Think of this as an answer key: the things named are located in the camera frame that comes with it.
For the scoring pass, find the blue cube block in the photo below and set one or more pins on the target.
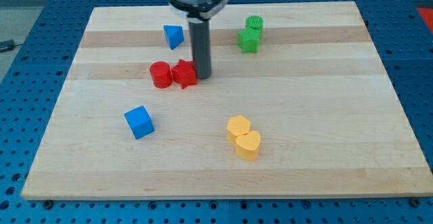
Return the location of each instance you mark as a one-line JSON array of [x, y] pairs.
[[139, 122]]

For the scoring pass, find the yellow hexagon block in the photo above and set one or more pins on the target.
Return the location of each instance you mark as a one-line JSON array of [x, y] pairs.
[[237, 126]]

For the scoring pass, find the wooden board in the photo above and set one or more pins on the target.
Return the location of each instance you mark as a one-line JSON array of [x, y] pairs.
[[330, 121]]

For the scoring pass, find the black cable plug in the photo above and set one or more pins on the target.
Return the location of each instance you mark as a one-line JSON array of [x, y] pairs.
[[7, 45]]

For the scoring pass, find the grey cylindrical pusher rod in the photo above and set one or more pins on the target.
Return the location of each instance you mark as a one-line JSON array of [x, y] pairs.
[[200, 48]]

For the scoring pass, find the blue triangle block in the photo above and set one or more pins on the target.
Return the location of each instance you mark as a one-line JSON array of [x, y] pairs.
[[173, 35]]

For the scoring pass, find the red cylinder block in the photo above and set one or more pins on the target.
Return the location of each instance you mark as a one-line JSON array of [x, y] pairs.
[[161, 74]]

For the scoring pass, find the green star block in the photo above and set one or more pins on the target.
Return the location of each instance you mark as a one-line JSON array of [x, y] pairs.
[[248, 40]]

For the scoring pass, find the green cylinder block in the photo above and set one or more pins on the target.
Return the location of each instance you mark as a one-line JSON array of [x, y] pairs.
[[254, 22]]

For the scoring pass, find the yellow heart block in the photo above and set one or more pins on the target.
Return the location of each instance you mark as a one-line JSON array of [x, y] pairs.
[[247, 146]]

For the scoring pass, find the red star block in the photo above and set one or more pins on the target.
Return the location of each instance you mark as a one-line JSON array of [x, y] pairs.
[[184, 73]]

